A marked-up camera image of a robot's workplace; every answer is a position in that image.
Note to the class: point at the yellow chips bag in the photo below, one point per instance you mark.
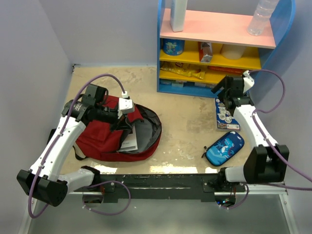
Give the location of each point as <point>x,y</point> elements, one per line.
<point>184,69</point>

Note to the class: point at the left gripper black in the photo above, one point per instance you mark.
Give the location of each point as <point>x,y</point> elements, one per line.
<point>120,124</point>

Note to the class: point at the blue pencil case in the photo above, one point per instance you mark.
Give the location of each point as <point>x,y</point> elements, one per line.
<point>224,148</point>

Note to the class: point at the white coffee photo notebook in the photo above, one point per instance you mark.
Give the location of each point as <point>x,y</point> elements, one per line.
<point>128,140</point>

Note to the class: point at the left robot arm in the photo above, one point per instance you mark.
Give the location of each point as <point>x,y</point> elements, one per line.
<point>43,180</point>

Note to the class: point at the orange silver snack packet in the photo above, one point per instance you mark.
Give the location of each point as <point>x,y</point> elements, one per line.
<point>205,52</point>

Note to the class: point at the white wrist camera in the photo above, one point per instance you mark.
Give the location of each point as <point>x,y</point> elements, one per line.
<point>125,105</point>
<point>248,81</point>

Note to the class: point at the red flat box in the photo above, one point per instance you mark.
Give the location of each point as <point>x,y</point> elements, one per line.
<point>226,69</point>

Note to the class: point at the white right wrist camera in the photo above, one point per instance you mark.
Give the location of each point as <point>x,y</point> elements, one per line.
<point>248,81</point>

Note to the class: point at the blue yellow pink shelf unit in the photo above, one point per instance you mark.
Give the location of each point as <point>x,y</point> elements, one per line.
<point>218,29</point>

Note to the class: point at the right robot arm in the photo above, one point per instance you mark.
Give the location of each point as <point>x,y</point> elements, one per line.
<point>267,160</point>

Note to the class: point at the blue snack can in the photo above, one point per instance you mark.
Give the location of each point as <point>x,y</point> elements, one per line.
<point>173,47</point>

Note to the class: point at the white carton on shelf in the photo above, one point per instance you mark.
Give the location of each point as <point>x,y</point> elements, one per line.
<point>177,15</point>

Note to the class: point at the clear plastic water bottle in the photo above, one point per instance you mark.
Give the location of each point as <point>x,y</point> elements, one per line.
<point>261,16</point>

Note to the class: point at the white paper roll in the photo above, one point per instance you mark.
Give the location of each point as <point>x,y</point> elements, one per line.
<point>233,52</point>

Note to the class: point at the blue comic paperback book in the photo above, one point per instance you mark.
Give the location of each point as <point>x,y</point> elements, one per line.
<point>224,120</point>

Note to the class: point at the aluminium rail frame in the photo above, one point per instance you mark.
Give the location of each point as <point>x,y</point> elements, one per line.
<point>117,129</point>

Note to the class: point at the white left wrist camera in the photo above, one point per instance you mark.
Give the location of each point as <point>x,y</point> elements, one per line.
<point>125,105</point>

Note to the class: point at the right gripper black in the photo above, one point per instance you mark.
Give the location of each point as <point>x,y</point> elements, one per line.
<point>218,86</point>

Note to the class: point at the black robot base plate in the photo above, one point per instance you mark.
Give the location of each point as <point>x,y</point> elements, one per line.
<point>201,187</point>

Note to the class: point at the red backpack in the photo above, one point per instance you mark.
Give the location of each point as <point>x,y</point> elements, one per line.
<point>98,142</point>

